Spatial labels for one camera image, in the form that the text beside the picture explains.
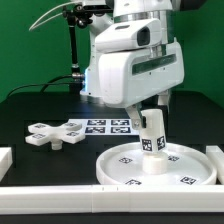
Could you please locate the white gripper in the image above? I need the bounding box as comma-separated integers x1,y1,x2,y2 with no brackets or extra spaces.
98,42,184,129

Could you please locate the white round table top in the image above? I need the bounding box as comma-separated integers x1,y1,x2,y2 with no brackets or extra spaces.
96,142,217,186

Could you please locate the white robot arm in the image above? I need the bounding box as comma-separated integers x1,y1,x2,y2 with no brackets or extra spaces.
81,0,207,130

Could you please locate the white fiducial marker sheet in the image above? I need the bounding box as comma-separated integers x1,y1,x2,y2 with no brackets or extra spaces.
70,119,138,136

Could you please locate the white right fence block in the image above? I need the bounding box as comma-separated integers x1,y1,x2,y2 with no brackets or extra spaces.
206,146,224,185

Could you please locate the white fence block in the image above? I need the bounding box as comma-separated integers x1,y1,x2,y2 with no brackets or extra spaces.
206,146,224,185
0,147,13,181

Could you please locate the white cross-shaped table base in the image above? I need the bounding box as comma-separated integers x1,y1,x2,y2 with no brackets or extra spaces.
25,122,85,150

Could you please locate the white left fence block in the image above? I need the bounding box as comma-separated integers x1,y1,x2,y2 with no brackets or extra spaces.
0,147,13,181

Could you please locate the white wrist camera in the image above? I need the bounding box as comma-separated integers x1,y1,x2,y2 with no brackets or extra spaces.
95,18,162,53

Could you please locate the white front fence rail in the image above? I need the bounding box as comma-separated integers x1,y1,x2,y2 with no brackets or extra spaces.
0,185,224,215

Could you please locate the black cable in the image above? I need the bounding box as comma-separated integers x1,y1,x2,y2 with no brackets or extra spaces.
5,74,75,100

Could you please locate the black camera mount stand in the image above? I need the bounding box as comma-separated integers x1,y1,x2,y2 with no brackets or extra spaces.
62,4,92,94

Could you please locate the white cable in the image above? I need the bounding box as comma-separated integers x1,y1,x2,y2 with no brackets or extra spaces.
28,0,84,32

